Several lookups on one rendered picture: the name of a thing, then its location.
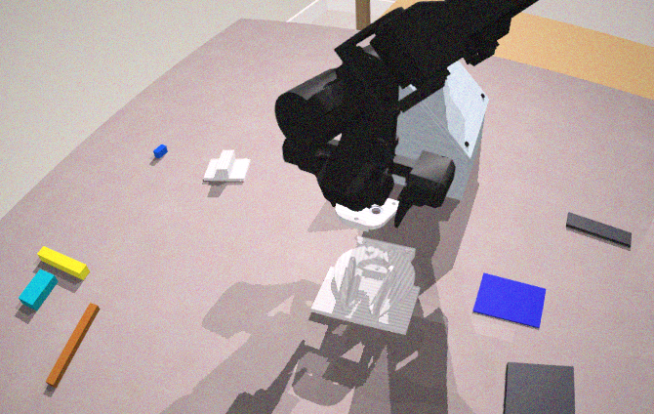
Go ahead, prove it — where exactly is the yellow rectangular block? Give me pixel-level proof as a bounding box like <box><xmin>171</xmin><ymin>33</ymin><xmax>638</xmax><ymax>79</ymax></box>
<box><xmin>37</xmin><ymin>246</ymin><xmax>90</xmax><ymax>280</ymax></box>

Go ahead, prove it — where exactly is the cyan rectangular block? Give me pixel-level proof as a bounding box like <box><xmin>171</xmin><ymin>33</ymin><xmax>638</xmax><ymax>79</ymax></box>
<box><xmin>19</xmin><ymin>270</ymin><xmax>58</xmax><ymax>311</ymax></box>

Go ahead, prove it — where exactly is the blue rectangular plate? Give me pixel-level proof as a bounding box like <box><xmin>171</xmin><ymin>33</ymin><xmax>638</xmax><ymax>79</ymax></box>
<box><xmin>472</xmin><ymin>273</ymin><xmax>546</xmax><ymax>328</ymax></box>

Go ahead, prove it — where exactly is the orange long bar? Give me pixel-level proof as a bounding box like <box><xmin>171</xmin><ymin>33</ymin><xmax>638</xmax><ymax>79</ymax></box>
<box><xmin>46</xmin><ymin>303</ymin><xmax>100</xmax><ymax>388</ymax></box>

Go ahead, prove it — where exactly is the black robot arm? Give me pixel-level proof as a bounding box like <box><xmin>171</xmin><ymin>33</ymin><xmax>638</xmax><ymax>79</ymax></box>
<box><xmin>274</xmin><ymin>0</ymin><xmax>539</xmax><ymax>212</ymax></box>

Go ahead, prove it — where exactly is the small blue block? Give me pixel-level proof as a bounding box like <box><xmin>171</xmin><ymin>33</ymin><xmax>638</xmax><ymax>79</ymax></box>
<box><xmin>153</xmin><ymin>145</ymin><xmax>168</xmax><ymax>159</ymax></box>

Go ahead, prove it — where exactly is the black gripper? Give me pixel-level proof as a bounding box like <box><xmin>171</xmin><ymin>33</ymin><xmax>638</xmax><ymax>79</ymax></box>
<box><xmin>282</xmin><ymin>108</ymin><xmax>456</xmax><ymax>228</ymax></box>

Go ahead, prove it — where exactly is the black flat bar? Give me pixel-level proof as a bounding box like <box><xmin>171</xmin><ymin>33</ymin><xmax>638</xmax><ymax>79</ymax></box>
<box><xmin>566</xmin><ymin>212</ymin><xmax>632</xmax><ymax>248</ymax></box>

